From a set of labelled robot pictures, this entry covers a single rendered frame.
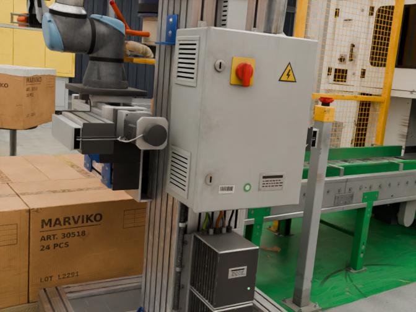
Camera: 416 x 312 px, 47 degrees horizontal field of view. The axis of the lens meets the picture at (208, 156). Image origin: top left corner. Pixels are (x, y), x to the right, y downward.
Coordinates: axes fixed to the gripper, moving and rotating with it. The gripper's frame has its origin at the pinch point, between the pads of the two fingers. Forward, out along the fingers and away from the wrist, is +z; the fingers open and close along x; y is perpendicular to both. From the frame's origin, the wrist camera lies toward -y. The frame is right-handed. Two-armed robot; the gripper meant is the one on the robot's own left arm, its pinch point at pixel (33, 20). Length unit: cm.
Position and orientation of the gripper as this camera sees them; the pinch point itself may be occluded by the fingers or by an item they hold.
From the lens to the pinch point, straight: 204.7
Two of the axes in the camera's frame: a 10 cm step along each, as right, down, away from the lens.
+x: -6.4, -2.0, 7.4
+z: -0.8, 9.8, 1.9
